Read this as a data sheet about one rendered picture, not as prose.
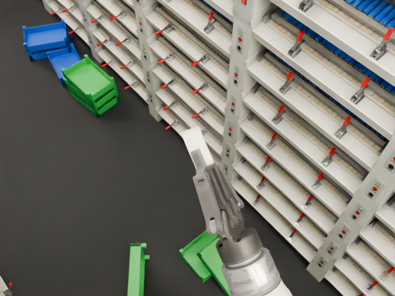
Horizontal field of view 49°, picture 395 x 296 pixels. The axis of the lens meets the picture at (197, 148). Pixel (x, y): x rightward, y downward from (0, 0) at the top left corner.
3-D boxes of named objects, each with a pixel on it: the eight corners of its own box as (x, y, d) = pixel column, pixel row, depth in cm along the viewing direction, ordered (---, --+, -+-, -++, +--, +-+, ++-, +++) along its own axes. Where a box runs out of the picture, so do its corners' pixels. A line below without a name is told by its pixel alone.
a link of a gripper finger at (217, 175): (241, 221, 75) (243, 218, 76) (216, 161, 74) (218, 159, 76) (221, 227, 76) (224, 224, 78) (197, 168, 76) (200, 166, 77)
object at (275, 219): (310, 263, 232) (310, 260, 219) (232, 187, 257) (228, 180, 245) (337, 236, 234) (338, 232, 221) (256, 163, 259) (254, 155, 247)
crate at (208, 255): (257, 275, 235) (263, 275, 227) (230, 300, 228) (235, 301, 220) (224, 230, 236) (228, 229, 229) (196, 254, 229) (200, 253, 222)
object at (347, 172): (353, 197, 168) (357, 187, 155) (243, 104, 193) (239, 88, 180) (390, 161, 169) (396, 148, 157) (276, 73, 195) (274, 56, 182)
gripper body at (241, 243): (268, 241, 78) (248, 193, 77) (256, 262, 70) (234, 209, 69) (231, 251, 81) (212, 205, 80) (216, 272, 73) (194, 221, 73)
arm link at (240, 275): (274, 294, 70) (260, 261, 69) (224, 305, 73) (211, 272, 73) (285, 268, 78) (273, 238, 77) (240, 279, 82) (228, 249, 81)
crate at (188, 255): (203, 283, 232) (203, 279, 226) (178, 255, 241) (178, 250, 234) (244, 248, 243) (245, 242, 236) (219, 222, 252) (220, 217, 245)
